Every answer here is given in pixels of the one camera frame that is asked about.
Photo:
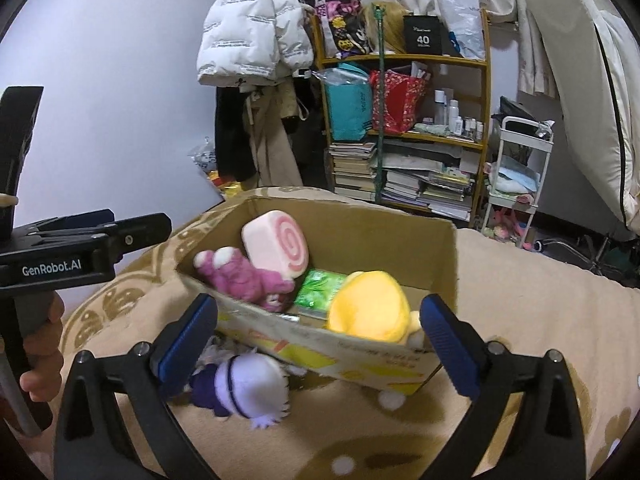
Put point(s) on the cream folded mattress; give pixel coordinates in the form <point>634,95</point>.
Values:
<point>580,85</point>

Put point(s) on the blue cloth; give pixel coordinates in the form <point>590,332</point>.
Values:
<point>515,180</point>

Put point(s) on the white printed plastic bag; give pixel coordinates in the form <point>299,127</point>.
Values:
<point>205,157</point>

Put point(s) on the beige trench coat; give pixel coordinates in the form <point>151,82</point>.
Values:
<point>275,145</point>

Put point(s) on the small pink and white toy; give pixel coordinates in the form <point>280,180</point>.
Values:
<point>502,230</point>

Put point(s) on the yellow toys on floor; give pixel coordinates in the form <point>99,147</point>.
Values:
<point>225,185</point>

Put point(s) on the black box white print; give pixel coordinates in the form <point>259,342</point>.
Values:
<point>422,35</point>

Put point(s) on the pink plush bear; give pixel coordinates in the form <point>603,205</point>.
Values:
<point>245,280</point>

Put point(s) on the clear plastic bag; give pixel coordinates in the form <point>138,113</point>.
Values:
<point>462,20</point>

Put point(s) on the pale green folded cloth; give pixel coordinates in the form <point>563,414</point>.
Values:
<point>432,130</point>

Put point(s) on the person's left hand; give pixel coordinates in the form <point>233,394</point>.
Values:
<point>45,365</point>

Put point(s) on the pile of papers and booklets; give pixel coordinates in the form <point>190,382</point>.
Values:
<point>430,185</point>

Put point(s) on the black bag on cart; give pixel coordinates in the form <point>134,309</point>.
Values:
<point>517,112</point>

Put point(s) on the teal paper bag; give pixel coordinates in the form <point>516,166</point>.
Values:
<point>347,105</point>

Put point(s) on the stack of old books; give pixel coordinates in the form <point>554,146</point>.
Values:
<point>352,170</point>

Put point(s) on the green tissue packet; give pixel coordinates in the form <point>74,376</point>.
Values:
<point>320,292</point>

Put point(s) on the green pole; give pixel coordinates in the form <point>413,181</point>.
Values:
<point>381,110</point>

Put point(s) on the white puffer jacket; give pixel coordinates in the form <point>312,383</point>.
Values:
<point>250,25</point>

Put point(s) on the wooden shelf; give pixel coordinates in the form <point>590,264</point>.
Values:
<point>482,100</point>

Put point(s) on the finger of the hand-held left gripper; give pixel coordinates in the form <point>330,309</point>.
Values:
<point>85,219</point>
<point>145,232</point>

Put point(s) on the purple and white plush doll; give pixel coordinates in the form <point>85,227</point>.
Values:
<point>245,390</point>

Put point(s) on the yellow plush toy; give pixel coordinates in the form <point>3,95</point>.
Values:
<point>367,307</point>

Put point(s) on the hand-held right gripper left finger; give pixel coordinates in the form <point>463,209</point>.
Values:
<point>185,345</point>

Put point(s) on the black hanging coat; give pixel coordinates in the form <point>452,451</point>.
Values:
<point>235,135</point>

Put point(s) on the printed cardboard box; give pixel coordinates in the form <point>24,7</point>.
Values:
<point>360,360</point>

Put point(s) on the row of cosmetic bottles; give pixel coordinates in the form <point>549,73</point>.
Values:
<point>455,117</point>

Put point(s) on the blond wig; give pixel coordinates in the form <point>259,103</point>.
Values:
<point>397,30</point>

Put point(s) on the black hanging garment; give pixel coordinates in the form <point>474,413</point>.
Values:
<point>312,150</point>

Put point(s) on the white rolling cart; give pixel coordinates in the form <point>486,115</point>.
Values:
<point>520,152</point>

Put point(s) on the metal folding frame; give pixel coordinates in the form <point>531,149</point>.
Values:
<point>590,252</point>

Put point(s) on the pink swirl roll plush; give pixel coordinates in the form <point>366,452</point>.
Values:
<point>280,245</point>

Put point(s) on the red gift bag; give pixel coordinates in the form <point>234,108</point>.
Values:
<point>400,100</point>

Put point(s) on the black pink patterned bag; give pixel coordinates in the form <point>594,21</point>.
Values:
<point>345,25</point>

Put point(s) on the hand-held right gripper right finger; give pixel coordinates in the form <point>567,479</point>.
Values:
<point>450,345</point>

